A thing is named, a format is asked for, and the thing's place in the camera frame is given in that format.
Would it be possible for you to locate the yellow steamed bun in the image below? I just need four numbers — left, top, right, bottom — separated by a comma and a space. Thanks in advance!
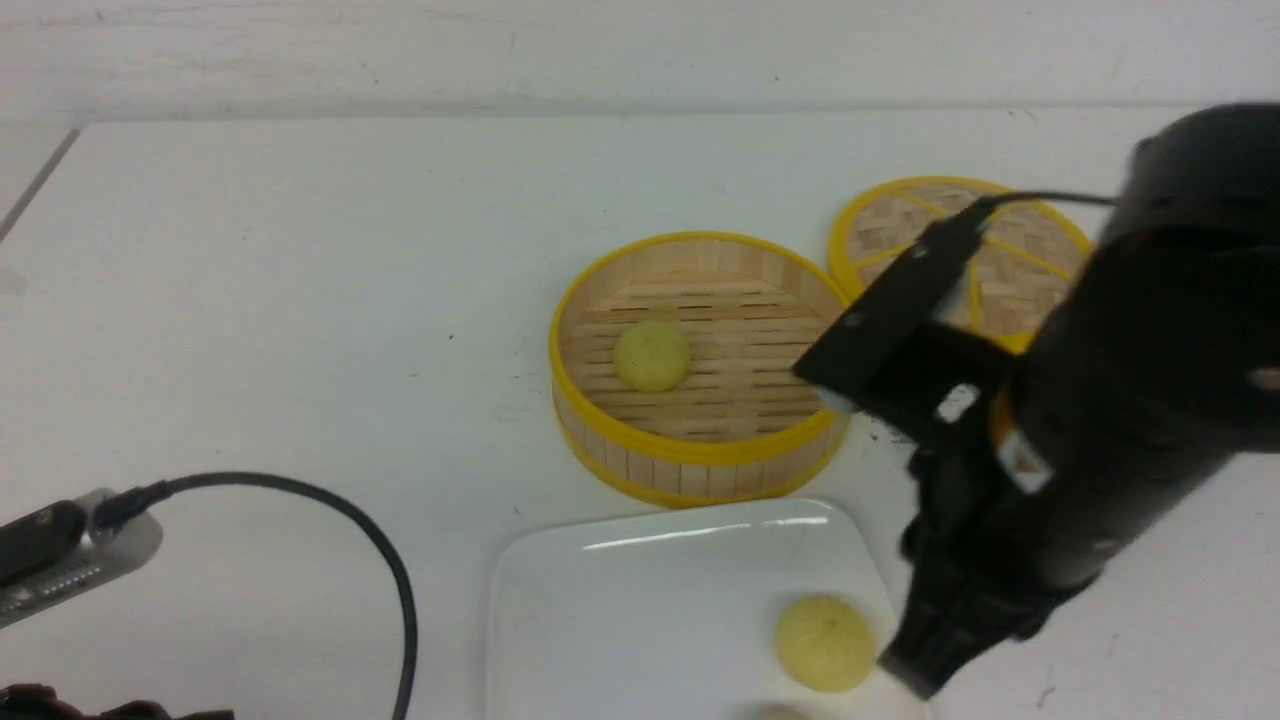
774, 594, 876, 693
613, 320, 692, 395

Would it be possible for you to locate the bamboo steamer lid yellow rim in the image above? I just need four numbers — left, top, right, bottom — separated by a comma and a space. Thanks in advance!
828, 176, 1092, 354

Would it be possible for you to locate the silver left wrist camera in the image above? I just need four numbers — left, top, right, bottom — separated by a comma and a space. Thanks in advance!
1, 488, 164, 628

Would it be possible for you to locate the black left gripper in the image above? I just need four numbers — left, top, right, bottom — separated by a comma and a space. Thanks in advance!
0, 684, 236, 720

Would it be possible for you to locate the thin black right camera cable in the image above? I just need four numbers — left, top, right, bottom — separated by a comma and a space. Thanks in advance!
975, 190, 1119, 217

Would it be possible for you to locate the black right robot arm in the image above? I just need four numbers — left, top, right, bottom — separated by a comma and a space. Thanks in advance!
870, 102, 1279, 700

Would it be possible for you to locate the bamboo steamer basket yellow rim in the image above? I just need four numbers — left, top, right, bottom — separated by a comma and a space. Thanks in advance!
548, 231, 850, 509

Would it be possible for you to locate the white square plate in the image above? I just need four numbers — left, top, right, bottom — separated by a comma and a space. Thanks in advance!
485, 498, 934, 719

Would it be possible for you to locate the white steamed bun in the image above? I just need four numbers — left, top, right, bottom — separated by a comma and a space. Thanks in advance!
745, 703, 810, 720

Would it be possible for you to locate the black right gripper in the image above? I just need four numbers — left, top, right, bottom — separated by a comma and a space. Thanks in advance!
878, 397, 1061, 701

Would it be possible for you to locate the yellow steamed bun on plate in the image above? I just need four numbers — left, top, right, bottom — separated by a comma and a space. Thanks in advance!
774, 594, 876, 693

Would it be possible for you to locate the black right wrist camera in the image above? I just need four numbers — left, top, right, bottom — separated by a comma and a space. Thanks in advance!
792, 199, 1014, 450

